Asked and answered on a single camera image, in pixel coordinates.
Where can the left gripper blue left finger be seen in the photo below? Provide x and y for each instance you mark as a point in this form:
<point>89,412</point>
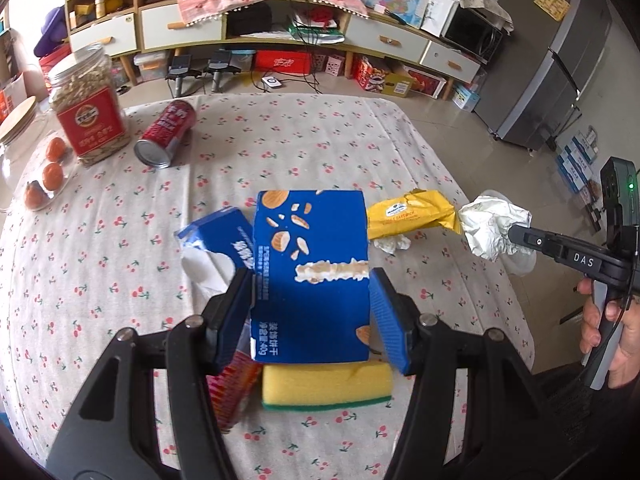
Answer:
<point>231,316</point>

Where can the grey refrigerator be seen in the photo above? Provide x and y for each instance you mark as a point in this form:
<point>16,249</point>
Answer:
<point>535,81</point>

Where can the glass jar wooden lid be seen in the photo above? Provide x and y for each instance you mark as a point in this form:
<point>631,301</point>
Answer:
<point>25,135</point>

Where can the red drink can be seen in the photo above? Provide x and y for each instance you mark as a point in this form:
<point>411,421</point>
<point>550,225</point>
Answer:
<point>158,144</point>

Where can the cherry print tablecloth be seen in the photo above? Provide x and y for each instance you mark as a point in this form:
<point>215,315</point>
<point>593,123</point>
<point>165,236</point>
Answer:
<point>105,255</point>

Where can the silver foil wrapper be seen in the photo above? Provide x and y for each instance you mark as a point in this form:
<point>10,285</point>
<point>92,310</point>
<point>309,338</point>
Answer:
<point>486,222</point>

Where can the small crumpled white paper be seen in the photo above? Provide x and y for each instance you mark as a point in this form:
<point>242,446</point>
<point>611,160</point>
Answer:
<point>392,244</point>

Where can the yellow snack wrapper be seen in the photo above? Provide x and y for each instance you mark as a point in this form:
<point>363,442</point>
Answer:
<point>416,210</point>

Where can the black microwave oven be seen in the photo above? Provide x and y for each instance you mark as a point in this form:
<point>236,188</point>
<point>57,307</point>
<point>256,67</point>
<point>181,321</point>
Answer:
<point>472,33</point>

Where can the person's right hand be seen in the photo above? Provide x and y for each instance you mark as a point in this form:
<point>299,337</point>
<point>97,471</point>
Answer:
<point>624,367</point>

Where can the red snack bag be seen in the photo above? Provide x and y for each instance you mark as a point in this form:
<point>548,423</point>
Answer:
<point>229,390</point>

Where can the blue biscuit box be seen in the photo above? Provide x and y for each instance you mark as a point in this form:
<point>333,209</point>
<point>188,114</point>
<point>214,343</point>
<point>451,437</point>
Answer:
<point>311,265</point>

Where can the red cardboard box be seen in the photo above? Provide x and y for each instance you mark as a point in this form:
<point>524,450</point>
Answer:
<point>281,61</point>

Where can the yellow red snack carton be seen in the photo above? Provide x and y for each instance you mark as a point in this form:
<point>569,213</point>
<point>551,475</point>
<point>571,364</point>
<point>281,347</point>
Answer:
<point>374,75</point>

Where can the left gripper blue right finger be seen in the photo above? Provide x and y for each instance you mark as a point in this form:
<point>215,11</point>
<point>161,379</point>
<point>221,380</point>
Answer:
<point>394,320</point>

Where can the peanut jar red label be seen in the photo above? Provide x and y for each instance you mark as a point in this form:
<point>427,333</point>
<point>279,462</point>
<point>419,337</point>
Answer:
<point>84,99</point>

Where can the yellow green sponge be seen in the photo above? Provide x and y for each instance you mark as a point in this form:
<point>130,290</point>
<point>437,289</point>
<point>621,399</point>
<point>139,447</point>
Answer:
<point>321,387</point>

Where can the wooden white tv cabinet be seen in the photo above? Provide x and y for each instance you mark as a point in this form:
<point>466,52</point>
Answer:
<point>138,27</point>

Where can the stacked blue white boxes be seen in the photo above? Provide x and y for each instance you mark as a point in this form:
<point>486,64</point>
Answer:
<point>575,159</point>

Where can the yellow note on fridge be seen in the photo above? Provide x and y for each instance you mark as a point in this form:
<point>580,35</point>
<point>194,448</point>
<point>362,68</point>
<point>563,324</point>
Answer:
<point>556,9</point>

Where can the orange tangerine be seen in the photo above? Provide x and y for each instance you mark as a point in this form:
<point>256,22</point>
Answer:
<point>56,149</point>
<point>35,197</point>
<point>52,176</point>

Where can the blue white tissue pack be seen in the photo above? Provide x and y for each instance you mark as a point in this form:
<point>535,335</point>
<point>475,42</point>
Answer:
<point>212,249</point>

